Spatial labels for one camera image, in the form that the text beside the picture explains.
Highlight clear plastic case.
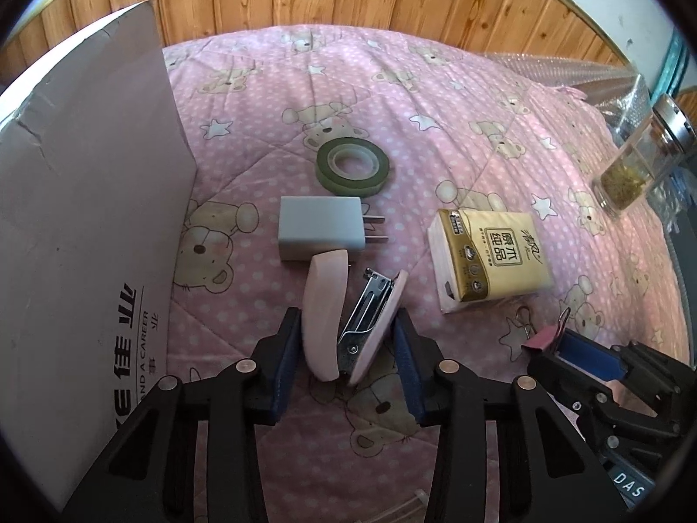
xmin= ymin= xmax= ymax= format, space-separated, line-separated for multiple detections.
xmin=370 ymin=490 xmax=431 ymax=523

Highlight clear bubble wrap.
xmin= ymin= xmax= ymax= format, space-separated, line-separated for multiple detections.
xmin=484 ymin=50 xmax=654 ymax=137

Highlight pink binder clip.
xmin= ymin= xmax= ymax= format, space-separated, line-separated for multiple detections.
xmin=521 ymin=308 xmax=572 ymax=357

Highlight grey wall charger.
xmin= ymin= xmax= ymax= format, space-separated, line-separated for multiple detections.
xmin=277 ymin=196 xmax=390 ymax=263

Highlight blue foam strips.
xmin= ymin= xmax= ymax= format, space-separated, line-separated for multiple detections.
xmin=650 ymin=33 xmax=690 ymax=104

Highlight white cardboard box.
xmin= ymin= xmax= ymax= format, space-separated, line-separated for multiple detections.
xmin=0 ymin=0 xmax=198 ymax=513

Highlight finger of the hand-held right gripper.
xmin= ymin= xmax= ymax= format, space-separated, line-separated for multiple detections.
xmin=525 ymin=351 xmax=654 ymax=469
xmin=558 ymin=329 xmax=697 ymax=426

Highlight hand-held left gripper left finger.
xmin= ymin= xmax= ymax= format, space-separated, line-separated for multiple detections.
xmin=62 ymin=306 xmax=302 ymax=523

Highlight green tape roll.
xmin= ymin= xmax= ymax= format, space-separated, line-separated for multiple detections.
xmin=316 ymin=139 xmax=392 ymax=197

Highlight glass bottle with metal cap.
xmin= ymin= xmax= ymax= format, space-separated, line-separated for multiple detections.
xmin=592 ymin=94 xmax=697 ymax=217

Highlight pink stapler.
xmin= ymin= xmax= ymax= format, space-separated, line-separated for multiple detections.
xmin=302 ymin=249 xmax=409 ymax=385

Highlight gold tissue pack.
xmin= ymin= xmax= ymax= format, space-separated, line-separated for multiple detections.
xmin=427 ymin=208 xmax=555 ymax=314

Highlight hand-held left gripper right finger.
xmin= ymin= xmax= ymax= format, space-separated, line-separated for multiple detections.
xmin=393 ymin=308 xmax=627 ymax=523

